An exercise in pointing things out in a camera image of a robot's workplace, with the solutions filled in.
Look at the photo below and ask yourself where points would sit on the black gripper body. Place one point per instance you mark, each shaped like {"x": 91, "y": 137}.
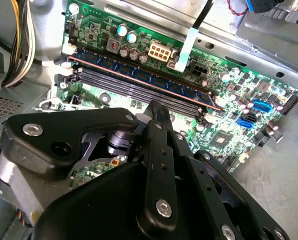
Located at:
{"x": 93, "y": 212}

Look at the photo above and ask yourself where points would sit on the blue RAM stick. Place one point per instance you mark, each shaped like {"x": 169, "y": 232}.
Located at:
{"x": 138, "y": 74}

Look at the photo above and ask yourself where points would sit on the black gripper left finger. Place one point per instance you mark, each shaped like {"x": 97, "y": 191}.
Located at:
{"x": 51, "y": 140}

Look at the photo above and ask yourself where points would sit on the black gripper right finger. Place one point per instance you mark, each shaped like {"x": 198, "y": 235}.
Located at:
{"x": 226, "y": 205}

